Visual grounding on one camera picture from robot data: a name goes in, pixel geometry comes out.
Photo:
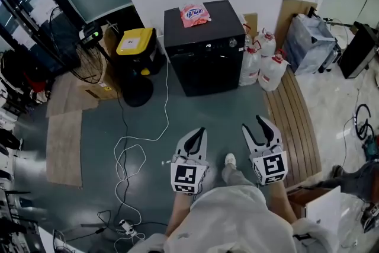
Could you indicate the small cardboard sheet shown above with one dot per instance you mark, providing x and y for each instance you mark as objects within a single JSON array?
[{"x": 251, "y": 19}]

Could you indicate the pink detergent pouch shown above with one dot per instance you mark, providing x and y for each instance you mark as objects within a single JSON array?
[{"x": 194, "y": 14}]

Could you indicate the wide floor cardboard sheet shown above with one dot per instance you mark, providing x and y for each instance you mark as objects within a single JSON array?
[{"x": 65, "y": 97}]

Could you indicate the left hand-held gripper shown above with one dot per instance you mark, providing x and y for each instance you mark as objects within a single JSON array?
[{"x": 186, "y": 174}]

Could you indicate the plastic wrapped grey appliance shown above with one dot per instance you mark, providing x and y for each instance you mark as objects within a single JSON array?
[{"x": 308, "y": 44}]

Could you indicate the wooden slat panel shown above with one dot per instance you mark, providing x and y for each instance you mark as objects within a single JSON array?
[{"x": 293, "y": 127}]

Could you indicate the person's right forearm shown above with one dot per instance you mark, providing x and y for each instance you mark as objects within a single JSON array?
[{"x": 279, "y": 201}]

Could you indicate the black bin yellow lid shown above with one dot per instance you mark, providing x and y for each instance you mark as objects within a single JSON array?
[{"x": 133, "y": 41}]

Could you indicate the brown cardboard box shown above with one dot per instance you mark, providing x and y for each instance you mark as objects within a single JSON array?
[{"x": 97, "y": 92}]

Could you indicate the long floor cardboard sheet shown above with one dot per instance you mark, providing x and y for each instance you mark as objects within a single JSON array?
[{"x": 63, "y": 151}]

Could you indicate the person's white shoe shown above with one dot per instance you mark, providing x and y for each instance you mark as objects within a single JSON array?
[{"x": 230, "y": 158}]

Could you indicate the large cardboard sheet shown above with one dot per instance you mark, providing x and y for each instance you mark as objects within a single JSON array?
[{"x": 291, "y": 12}]

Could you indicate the white board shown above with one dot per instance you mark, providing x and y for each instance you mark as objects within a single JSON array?
[{"x": 322, "y": 210}]

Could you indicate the person's grey trousers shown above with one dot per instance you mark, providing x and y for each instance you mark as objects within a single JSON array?
[{"x": 237, "y": 176}]

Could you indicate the person's white shirt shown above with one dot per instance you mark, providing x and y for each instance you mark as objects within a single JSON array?
[{"x": 231, "y": 216}]

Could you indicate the small white floor scrap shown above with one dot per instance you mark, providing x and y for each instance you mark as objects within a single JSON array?
[{"x": 165, "y": 162}]

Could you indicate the green power tool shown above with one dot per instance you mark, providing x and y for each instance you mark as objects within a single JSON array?
[{"x": 371, "y": 148}]

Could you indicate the person's left forearm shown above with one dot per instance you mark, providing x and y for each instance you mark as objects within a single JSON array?
[{"x": 177, "y": 213}]

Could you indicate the brown wooden box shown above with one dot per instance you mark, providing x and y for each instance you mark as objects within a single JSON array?
[{"x": 299, "y": 198}]

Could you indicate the black box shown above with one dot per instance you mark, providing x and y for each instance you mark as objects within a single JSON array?
[{"x": 355, "y": 53}]

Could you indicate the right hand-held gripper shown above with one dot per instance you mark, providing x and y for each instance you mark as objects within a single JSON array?
[{"x": 271, "y": 166}]

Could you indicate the white power strip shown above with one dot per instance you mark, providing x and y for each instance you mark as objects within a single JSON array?
[{"x": 128, "y": 227}]

